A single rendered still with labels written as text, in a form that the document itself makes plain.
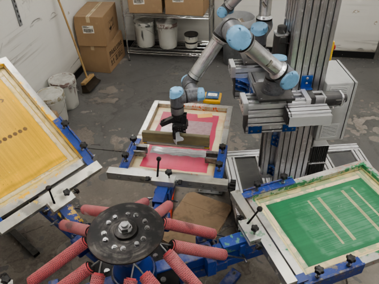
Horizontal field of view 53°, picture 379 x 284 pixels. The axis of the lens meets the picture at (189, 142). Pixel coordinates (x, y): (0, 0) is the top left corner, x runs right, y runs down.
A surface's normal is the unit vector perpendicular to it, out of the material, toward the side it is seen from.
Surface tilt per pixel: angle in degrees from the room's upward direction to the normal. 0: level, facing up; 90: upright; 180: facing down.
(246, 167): 0
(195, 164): 0
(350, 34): 90
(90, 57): 90
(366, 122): 0
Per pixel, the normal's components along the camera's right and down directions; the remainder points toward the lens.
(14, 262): -0.03, -0.79
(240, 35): 0.14, 0.53
